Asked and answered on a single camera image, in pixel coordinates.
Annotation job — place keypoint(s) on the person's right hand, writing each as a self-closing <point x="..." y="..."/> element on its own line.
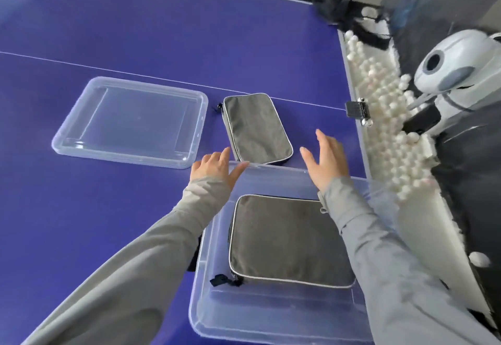
<point x="328" y="164"/>

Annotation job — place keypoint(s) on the person's left hand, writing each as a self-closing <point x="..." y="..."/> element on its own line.
<point x="213" y="168"/>

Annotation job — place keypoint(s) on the person's left thumb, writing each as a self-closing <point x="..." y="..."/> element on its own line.
<point x="239" y="170"/>

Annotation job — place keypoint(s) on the person's right thumb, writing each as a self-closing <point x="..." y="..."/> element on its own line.
<point x="308" y="159"/>

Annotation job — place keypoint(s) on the person's left little finger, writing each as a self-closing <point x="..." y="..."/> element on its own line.
<point x="195" y="168"/>

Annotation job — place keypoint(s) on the person's left middle finger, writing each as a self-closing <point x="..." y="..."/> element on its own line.
<point x="215" y="159"/>

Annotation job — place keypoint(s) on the person's left forearm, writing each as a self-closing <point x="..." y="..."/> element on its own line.
<point x="148" y="262"/>

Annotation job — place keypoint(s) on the person's right forearm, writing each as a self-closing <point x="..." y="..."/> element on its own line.
<point x="387" y="270"/>

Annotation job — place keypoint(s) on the small gray zipper pouch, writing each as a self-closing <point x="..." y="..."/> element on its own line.
<point x="256" y="129"/>

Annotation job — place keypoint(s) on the metal net clamp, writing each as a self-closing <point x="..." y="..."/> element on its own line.
<point x="358" y="111"/>

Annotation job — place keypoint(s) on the clear plastic lid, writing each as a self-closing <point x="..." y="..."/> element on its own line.
<point x="131" y="121"/>

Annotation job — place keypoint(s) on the large gray zipper pouch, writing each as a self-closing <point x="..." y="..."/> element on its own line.
<point x="285" y="239"/>

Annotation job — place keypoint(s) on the pile of white table-tennis balls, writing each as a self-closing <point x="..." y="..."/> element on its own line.
<point x="387" y="121"/>

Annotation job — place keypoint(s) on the white ball tray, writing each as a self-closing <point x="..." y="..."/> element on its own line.
<point x="434" y="231"/>

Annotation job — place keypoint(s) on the clear plastic storage box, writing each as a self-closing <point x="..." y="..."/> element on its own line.
<point x="274" y="313"/>

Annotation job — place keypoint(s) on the white ball-serving machine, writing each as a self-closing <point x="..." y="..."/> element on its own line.
<point x="456" y="67"/>

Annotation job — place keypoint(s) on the single white table-tennis ball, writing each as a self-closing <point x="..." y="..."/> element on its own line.
<point x="479" y="259"/>

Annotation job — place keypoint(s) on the black catch net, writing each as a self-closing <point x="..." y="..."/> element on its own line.
<point x="465" y="0"/>

